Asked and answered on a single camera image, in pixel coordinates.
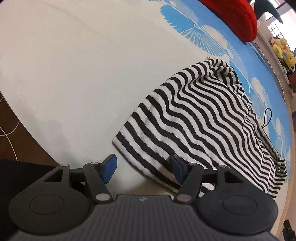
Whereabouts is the red folded blanket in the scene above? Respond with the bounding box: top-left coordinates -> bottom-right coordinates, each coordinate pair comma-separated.
200,0 -> 258,42

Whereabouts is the blue white bed sheet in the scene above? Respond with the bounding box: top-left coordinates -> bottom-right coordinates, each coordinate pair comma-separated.
0,0 -> 293,232

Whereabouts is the window with railing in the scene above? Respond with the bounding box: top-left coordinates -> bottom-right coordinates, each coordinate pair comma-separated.
265,0 -> 295,41

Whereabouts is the blue shark plush toy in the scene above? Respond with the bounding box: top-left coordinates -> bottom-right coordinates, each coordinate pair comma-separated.
254,0 -> 283,23

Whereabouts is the brown patterned rug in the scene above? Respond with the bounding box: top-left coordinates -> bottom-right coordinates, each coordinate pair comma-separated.
0,96 -> 58,166

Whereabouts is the yellow plush toy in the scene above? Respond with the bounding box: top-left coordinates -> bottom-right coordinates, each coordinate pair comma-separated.
271,38 -> 295,75

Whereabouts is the black white striped hoodie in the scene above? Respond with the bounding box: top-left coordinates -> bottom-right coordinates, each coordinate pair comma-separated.
113,58 -> 287,198

